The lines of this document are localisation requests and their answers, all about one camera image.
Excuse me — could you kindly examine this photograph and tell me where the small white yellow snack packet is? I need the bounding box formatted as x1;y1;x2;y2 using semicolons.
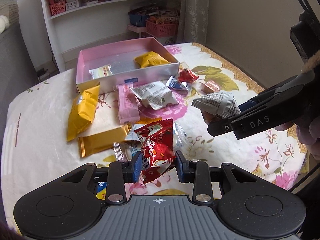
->
89;64;113;80

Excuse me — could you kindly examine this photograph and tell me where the person's right forearm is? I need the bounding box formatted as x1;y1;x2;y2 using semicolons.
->
301;54;320;74

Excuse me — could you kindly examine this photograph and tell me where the clear-wrapped white snack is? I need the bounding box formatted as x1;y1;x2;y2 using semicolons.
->
113;124;142;162

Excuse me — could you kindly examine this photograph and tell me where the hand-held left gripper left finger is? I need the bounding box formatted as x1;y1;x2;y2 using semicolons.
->
57;151;143;204

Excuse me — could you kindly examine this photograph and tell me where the large pink basket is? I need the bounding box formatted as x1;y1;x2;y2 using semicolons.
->
145;20;179;38

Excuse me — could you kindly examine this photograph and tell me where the blue silver wrapped candy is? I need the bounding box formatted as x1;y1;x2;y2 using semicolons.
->
165;76;192;92

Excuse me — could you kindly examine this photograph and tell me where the white side stand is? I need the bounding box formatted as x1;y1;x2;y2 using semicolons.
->
127;24;179;46

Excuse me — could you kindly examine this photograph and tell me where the silver clear wrapper packet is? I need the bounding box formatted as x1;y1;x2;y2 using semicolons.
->
172;121;188;150

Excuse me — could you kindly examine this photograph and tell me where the yellow snack packet with logo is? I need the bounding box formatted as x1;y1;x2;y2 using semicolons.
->
66;84;100;142

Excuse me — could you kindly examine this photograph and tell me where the white shelf unit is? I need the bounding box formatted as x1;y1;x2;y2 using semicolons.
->
40;0;184;73

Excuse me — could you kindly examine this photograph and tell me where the large red snack packet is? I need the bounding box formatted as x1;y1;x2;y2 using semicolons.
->
134;119;177;185

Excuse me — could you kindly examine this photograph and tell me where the golden brown snack packet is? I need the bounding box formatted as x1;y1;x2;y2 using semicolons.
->
78;124;132;158

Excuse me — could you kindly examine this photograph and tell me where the pink cardboard box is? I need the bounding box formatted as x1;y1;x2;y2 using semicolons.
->
76;37;180;94

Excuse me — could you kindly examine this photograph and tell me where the lace curtain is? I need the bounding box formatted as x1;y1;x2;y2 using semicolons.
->
179;0;210;47

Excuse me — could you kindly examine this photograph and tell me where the white printed snack packet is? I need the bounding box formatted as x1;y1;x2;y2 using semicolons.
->
130;81;179;110
192;91;242;119

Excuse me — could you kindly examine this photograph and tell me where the pile of colourful packets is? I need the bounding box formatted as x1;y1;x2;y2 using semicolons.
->
129;5;180;23

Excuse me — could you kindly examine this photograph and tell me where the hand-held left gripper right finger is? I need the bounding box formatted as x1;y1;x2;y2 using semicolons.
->
175;150;263;203

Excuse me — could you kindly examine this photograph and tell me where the stack of books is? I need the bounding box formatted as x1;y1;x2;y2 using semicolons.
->
0;0;20;20

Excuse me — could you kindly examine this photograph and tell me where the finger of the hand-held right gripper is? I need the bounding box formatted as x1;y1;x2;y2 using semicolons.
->
207;97;304;140
237;70;316;114

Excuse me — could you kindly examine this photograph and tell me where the small red wrapped candy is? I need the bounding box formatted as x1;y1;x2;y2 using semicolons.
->
176;67;200;83

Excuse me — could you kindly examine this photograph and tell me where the white plush toy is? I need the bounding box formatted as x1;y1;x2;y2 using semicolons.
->
0;15;10;34

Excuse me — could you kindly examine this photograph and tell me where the person's right hand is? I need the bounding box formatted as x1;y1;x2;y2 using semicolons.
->
274;122;320;160

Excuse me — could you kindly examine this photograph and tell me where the plain yellow snack packet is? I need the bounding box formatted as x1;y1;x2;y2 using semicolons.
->
134;51;170;68

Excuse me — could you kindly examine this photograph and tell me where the pink snack packet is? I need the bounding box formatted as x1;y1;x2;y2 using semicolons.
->
117;83;141;125

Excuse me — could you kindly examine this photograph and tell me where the small pink perforated basket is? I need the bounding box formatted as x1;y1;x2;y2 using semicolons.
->
49;2;67;17

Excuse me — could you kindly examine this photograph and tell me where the blue yellow packet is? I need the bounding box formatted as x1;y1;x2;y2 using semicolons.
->
96;181;108;200

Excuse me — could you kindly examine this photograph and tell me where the clear packet brown snack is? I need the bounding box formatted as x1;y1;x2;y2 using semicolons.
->
202;111;218;125

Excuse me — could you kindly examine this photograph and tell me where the copper wrapped candy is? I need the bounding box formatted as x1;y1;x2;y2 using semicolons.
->
201;79;220;94

